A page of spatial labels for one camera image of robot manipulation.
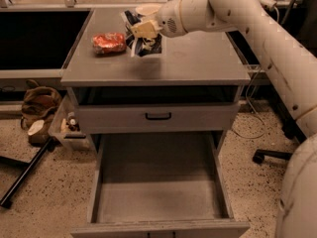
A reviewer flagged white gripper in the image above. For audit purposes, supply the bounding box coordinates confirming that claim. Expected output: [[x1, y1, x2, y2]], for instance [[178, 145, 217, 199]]
[[131, 0, 184, 39]]

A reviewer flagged blue chip bag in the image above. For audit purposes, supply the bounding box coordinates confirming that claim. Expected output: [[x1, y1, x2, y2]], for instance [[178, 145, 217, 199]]
[[121, 10, 162, 57]]

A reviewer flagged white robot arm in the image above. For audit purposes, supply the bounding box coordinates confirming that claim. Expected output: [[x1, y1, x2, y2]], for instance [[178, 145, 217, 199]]
[[132, 0, 317, 238]]

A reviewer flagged orange chip bag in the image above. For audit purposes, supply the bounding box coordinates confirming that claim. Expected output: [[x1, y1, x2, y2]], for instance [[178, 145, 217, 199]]
[[92, 33, 127, 55]]

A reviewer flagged grey drawer cabinet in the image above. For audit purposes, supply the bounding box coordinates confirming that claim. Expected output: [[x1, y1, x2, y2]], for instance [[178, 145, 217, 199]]
[[60, 6, 251, 238]]

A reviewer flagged open middle drawer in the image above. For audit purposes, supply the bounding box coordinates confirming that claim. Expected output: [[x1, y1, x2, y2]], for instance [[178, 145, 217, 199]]
[[71, 132, 250, 238]]

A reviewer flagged white bowl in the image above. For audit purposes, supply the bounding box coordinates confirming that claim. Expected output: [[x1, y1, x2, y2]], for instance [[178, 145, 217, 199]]
[[136, 3, 161, 16]]

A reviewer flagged clear plastic bin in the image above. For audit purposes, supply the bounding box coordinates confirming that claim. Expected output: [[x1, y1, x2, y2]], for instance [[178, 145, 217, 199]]
[[49, 95, 90, 151]]

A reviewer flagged brown backpack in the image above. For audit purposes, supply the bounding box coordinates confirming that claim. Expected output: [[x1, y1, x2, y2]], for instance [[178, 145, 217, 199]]
[[20, 79, 62, 146]]

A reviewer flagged black office chair base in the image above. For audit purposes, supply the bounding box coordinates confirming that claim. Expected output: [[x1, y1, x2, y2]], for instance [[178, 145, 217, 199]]
[[252, 149, 292, 165]]

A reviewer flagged black metal stand leg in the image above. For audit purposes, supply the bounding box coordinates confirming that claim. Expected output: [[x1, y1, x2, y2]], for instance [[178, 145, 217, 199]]
[[0, 138, 53, 209]]

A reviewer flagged top drawer with black handle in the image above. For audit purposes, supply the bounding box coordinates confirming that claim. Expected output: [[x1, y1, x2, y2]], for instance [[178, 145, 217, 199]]
[[75, 103, 240, 134]]

